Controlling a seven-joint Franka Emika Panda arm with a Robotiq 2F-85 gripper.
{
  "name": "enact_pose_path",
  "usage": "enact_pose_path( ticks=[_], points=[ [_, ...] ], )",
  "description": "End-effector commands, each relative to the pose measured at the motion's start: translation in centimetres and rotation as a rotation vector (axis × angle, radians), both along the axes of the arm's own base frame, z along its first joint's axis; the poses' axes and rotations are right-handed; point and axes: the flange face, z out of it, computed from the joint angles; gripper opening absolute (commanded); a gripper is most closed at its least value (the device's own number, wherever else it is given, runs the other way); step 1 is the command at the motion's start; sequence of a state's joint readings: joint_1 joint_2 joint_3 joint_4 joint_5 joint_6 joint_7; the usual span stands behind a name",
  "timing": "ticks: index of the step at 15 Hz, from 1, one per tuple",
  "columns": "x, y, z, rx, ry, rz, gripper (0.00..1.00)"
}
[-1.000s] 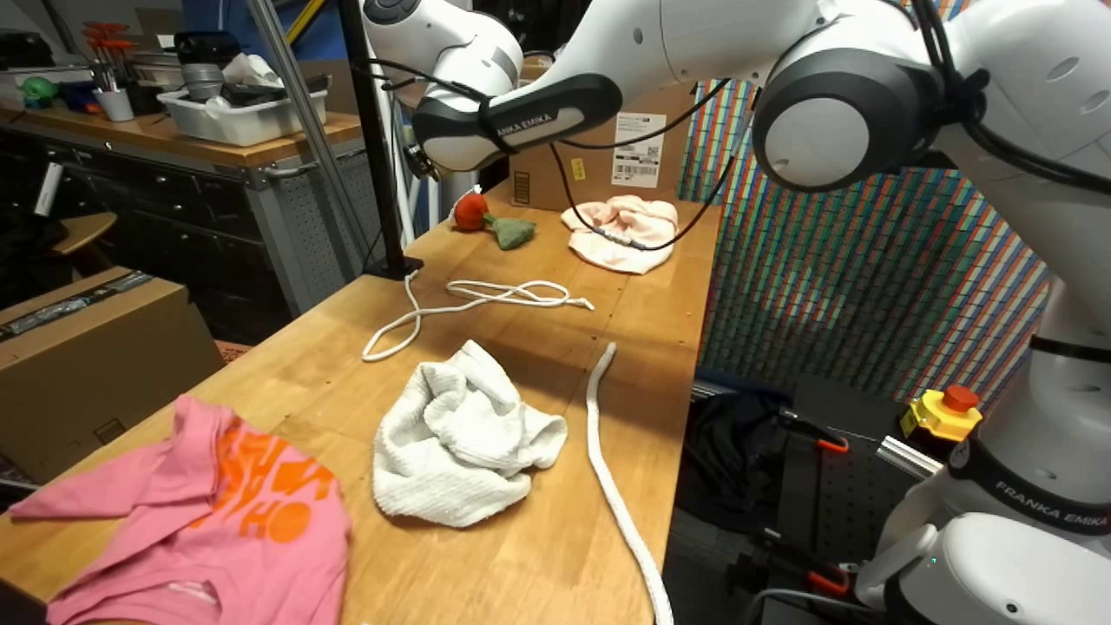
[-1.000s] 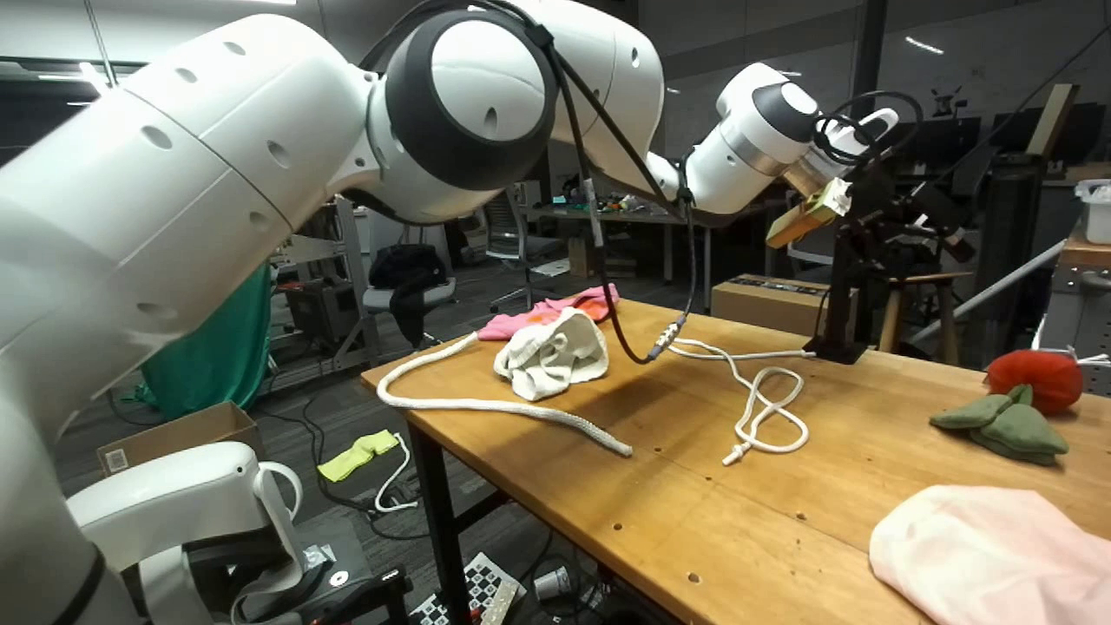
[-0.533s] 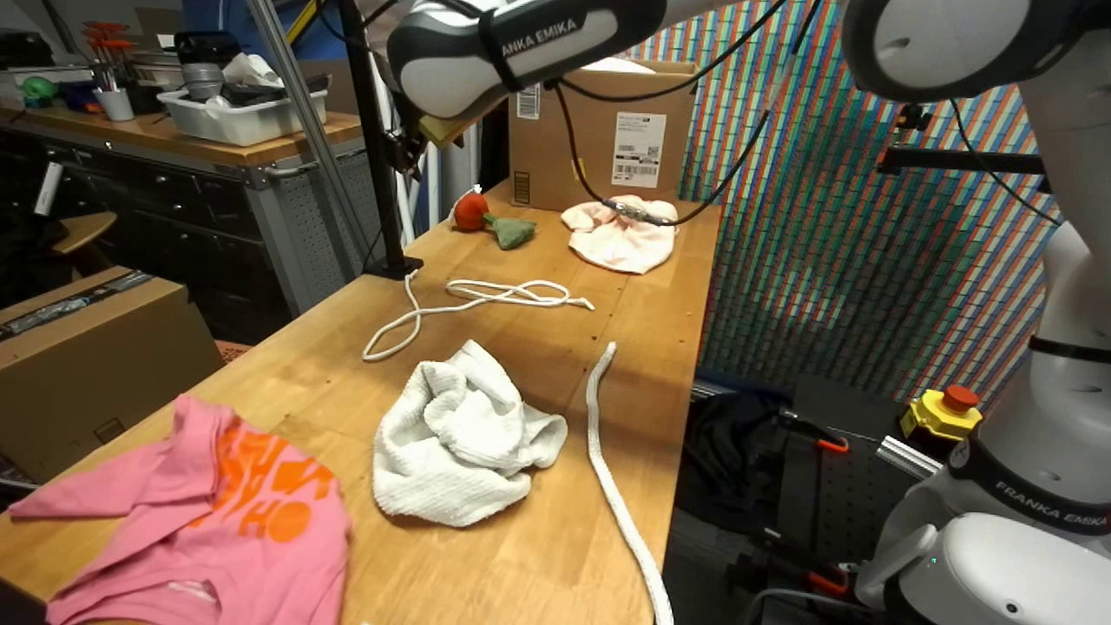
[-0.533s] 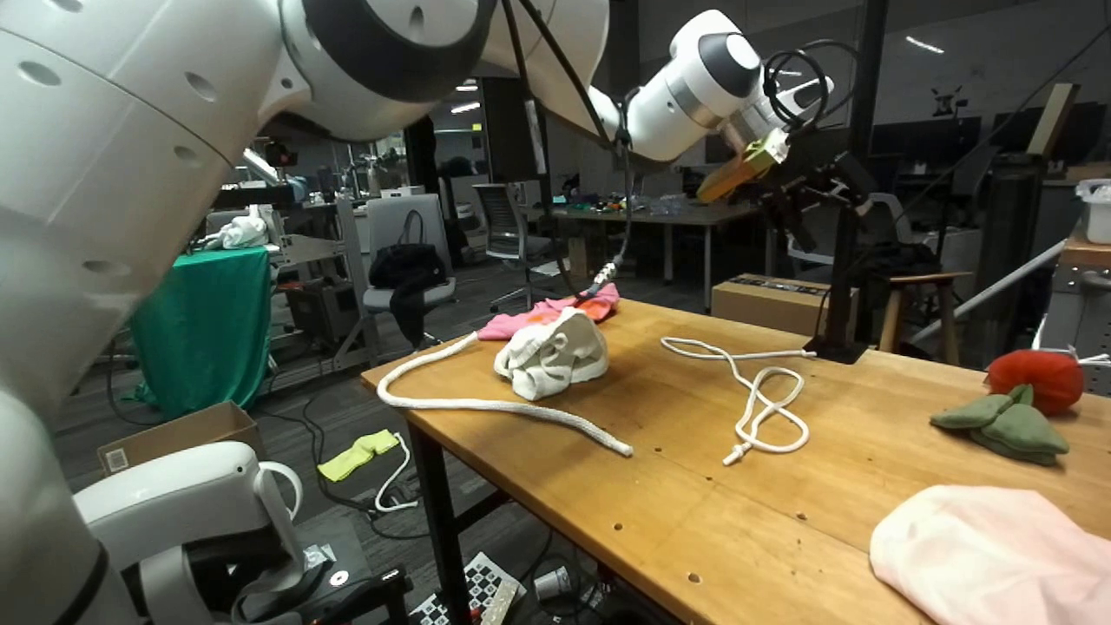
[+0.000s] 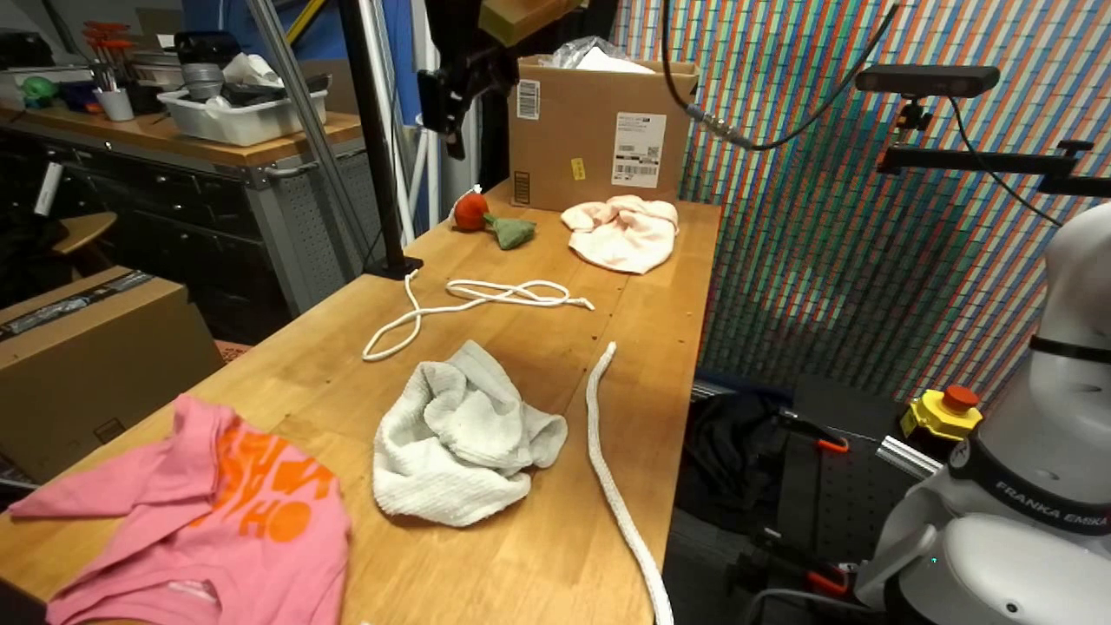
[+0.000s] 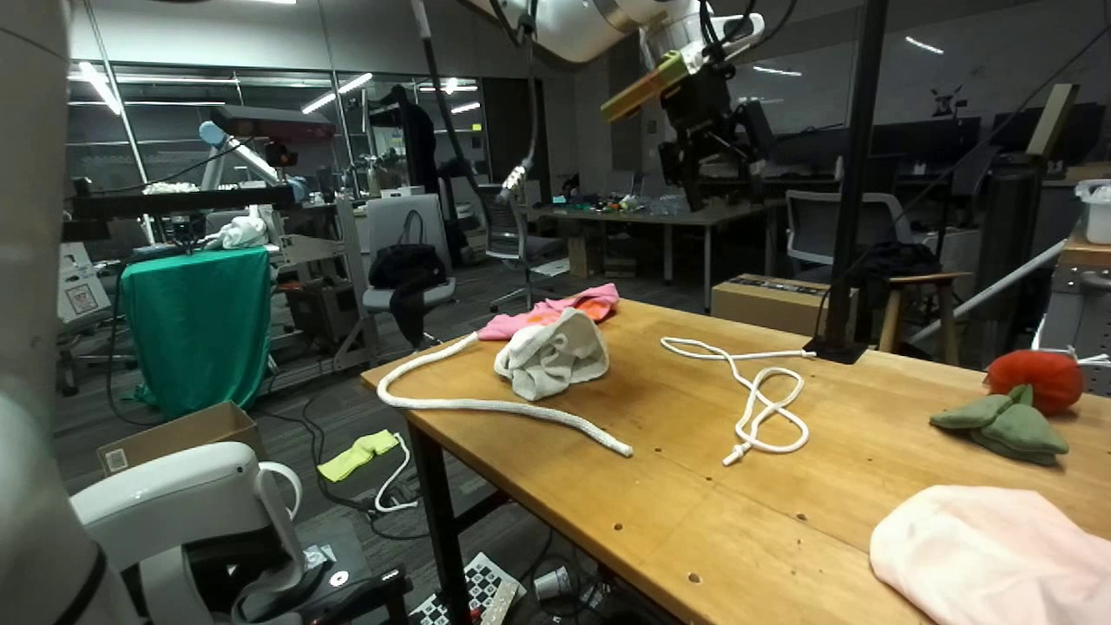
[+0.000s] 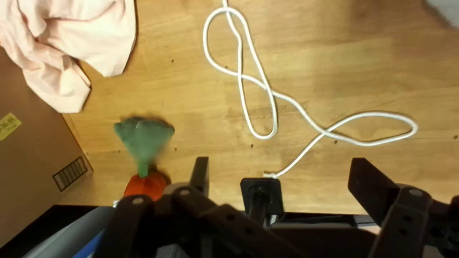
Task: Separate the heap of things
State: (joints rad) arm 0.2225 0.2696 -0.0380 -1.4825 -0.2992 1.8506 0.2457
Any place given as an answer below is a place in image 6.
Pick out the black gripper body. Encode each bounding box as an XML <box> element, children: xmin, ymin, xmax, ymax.
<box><xmin>658</xmin><ymin>64</ymin><xmax>742</xmax><ymax>159</ymax></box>

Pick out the pink cloth orange print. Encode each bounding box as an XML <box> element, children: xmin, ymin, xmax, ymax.
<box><xmin>476</xmin><ymin>282</ymin><xmax>624</xmax><ymax>348</ymax></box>

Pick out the white terry towel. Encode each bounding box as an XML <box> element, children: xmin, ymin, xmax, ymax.
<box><xmin>490</xmin><ymin>307</ymin><xmax>614</xmax><ymax>407</ymax></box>

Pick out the thick white rope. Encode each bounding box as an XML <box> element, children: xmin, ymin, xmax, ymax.
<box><xmin>377</xmin><ymin>327</ymin><xmax>639</xmax><ymax>460</ymax></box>

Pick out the orange plush ball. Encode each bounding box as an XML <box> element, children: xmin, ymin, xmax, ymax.
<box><xmin>983</xmin><ymin>348</ymin><xmax>1092</xmax><ymax>421</ymax></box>

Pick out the light pink cloth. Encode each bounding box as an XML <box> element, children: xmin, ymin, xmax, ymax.
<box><xmin>865</xmin><ymin>481</ymin><xmax>1111</xmax><ymax>625</ymax></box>

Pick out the black vertical pole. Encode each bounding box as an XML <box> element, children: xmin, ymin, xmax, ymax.
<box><xmin>804</xmin><ymin>0</ymin><xmax>895</xmax><ymax>369</ymax></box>

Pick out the gray office chair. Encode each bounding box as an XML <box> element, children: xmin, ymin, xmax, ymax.
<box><xmin>783</xmin><ymin>188</ymin><xmax>918</xmax><ymax>282</ymax></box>

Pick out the cardboard box white label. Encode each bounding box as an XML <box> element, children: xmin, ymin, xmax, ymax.
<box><xmin>710</xmin><ymin>270</ymin><xmax>836</xmax><ymax>339</ymax></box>

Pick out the wooden stool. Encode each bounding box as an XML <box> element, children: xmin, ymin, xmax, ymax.
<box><xmin>876</xmin><ymin>267</ymin><xmax>975</xmax><ymax>369</ymax></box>

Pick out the silver metal pole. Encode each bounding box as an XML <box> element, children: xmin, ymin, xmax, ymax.
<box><xmin>907</xmin><ymin>237</ymin><xmax>1074</xmax><ymax>350</ymax></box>

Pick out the black handbag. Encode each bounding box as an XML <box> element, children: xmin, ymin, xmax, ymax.
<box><xmin>365</xmin><ymin>204</ymin><xmax>455</xmax><ymax>350</ymax></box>

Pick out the leaning wooden plank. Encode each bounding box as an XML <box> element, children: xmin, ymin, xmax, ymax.
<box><xmin>1020</xmin><ymin>78</ymin><xmax>1084</xmax><ymax>159</ymax></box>

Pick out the white plastic bin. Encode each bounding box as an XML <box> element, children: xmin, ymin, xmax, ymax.
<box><xmin>1074</xmin><ymin>178</ymin><xmax>1111</xmax><ymax>249</ymax></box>

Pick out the wooden top workbench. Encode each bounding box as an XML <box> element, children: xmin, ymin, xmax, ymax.
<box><xmin>1029</xmin><ymin>237</ymin><xmax>1111</xmax><ymax>376</ymax></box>

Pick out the black metal table leg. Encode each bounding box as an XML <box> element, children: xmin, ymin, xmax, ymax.
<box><xmin>402</xmin><ymin>421</ymin><xmax>476</xmax><ymax>625</ymax></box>

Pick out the yellow green object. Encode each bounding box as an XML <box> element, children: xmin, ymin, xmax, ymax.
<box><xmin>314</xmin><ymin>427</ymin><xmax>407</xmax><ymax>487</ymax></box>

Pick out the checkerboard calibration card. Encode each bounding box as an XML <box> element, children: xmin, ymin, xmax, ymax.
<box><xmin>410</xmin><ymin>549</ymin><xmax>527</xmax><ymax>625</ymax></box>

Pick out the black horizontal bar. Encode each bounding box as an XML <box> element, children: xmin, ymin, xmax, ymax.
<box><xmin>63</xmin><ymin>172</ymin><xmax>298</xmax><ymax>237</ymax></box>

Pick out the green cloth cover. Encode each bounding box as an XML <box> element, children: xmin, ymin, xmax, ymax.
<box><xmin>118</xmin><ymin>244</ymin><xmax>277</xmax><ymax>421</ymax></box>

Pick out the flat brown cardboard box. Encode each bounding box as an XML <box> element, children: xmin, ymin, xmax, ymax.
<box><xmin>94</xmin><ymin>400</ymin><xmax>263</xmax><ymax>477</ymax></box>

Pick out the white paper sign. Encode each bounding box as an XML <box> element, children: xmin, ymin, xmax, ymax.
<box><xmin>51</xmin><ymin>239</ymin><xmax>115</xmax><ymax>327</ymax></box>

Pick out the olive wrist camera box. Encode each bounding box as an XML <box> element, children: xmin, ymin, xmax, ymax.
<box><xmin>598</xmin><ymin>40</ymin><xmax>711</xmax><ymax>126</ymax></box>

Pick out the thin white cord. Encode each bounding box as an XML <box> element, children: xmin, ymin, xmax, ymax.
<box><xmin>658</xmin><ymin>333</ymin><xmax>817</xmax><ymax>473</ymax></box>

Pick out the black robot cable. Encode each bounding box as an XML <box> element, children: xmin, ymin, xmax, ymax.
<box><xmin>407</xmin><ymin>0</ymin><xmax>804</xmax><ymax>209</ymax></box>

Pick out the white loose cable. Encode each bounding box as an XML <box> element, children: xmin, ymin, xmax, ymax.
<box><xmin>367</xmin><ymin>430</ymin><xmax>423</xmax><ymax>518</ymax></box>

